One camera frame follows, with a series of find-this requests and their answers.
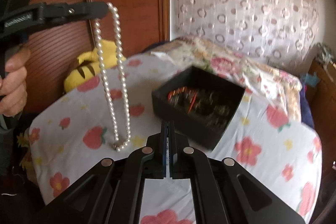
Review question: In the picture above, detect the white pearl necklace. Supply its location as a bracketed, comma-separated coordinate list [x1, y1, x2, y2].
[93, 2, 132, 153]

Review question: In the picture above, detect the black jewelry box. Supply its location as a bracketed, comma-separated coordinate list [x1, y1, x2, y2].
[151, 66, 245, 150]

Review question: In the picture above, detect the person's left hand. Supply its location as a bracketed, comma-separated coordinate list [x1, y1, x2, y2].
[1, 47, 30, 117]

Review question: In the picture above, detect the strawberry flower print bedsheet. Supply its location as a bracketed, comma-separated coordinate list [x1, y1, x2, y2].
[29, 54, 322, 223]

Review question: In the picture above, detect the yellow striped plush toy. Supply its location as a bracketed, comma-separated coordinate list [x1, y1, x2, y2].
[64, 40, 117, 93]

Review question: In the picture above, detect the wooden wardrobe door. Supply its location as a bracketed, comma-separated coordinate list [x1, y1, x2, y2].
[25, 0, 169, 113]

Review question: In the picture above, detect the floral quilt blanket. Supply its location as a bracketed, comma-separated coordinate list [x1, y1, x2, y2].
[145, 36, 302, 122]

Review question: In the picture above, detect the long wooden side cabinet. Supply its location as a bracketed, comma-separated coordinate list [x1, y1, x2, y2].
[305, 60, 336, 156]

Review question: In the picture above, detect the circle pattern sheer curtain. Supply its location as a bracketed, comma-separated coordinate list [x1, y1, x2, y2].
[171, 0, 319, 68]

